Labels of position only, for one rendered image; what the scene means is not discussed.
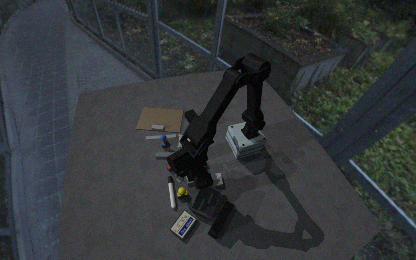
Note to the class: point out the yellow-handled rubber stamp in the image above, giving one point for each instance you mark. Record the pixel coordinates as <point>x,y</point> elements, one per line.
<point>182,192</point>

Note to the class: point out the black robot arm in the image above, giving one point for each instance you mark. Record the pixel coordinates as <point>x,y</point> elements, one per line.
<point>202,129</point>

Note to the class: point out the blue and brown rubber stamp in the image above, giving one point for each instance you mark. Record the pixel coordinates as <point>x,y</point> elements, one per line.
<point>164,141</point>

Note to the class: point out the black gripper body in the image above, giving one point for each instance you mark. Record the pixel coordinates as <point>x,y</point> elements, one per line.
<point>203,178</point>

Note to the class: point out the tan flat board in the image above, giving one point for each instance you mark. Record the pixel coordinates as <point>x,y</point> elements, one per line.
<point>160,119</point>

